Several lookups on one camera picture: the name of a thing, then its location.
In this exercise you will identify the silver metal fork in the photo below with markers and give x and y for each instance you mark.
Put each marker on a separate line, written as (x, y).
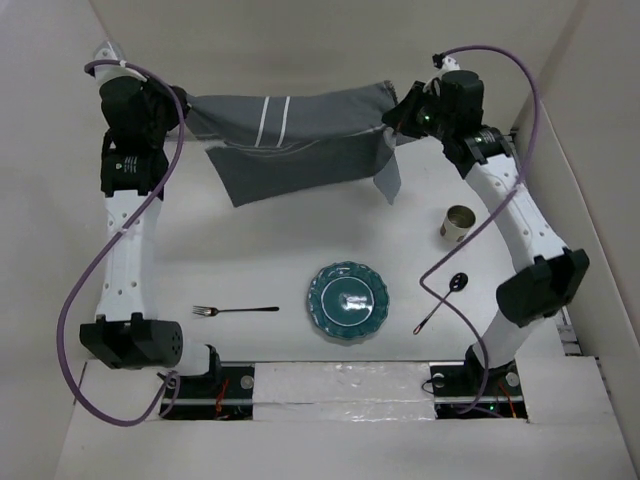
(213, 311)

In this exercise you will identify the grey striped cloth placemat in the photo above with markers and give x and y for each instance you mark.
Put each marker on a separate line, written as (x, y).
(265, 147)

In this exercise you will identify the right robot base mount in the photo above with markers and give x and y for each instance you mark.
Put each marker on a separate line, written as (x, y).
(457, 394)

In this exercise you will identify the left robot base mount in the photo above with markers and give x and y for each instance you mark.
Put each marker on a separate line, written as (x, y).
(225, 393)

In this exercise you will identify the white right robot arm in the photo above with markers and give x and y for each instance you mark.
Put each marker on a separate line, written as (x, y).
(548, 273)

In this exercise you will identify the teal ceramic plate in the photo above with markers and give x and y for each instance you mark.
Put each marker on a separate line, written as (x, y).
(348, 301)

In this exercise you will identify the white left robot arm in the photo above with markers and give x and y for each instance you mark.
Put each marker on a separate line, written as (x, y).
(140, 110)

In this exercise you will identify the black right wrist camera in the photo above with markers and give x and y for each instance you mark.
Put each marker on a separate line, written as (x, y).
(461, 94)

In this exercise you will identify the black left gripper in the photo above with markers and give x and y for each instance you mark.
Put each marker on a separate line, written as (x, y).
(162, 90)

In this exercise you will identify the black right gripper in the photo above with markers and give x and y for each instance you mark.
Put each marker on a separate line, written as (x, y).
(402, 116)

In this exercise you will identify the dark metal spoon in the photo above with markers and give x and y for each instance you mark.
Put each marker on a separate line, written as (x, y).
(457, 283)

